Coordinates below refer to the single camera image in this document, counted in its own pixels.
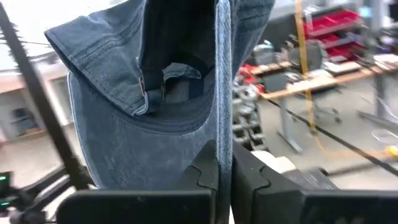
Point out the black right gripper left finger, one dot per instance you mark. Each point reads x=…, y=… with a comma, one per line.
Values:
x=140, y=208

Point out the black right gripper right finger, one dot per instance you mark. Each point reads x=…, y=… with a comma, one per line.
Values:
x=280, y=205

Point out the stacked grey metal parts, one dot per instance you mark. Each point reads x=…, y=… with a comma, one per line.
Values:
x=248, y=124

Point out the red parts bin rack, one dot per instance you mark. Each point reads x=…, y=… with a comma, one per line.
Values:
x=335, y=18

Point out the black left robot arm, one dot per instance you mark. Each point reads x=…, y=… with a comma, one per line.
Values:
x=6, y=193

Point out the white box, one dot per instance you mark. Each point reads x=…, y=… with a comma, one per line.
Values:
x=273, y=161

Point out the wooden top workbench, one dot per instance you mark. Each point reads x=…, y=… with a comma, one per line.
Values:
x=314, y=82

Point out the beige cabinet unit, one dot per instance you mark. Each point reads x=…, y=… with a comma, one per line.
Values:
x=18, y=81

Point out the blue denim baseball cap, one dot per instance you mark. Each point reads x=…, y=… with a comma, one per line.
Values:
x=109, y=149

